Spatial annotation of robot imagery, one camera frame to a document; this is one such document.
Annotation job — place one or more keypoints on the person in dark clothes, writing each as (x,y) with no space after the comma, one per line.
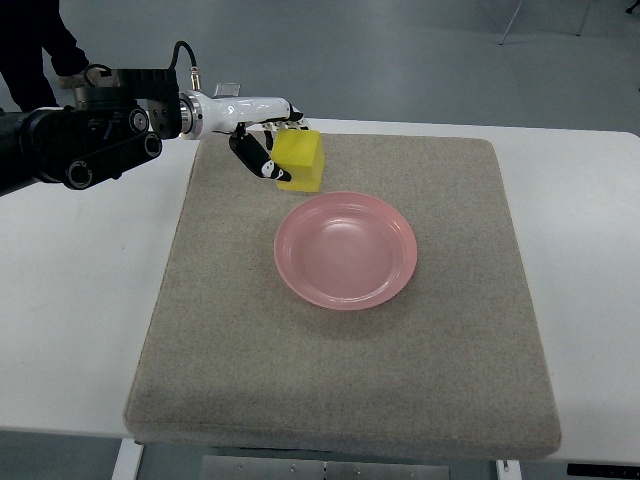
(30,29)

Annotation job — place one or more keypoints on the pink plate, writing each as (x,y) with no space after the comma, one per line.
(345,251)

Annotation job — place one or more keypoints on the chair legs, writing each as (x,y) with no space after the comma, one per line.
(573,19)

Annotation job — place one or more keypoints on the yellow foam block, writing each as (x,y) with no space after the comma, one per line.
(301,154)

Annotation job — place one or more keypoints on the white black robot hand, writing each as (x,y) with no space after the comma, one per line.
(248,122)

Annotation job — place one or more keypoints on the white table leg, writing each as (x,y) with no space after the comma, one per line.
(128,460)

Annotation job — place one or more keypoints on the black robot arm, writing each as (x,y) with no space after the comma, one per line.
(113,127)

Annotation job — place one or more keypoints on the clear floor plate upper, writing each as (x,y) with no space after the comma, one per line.
(227,89)

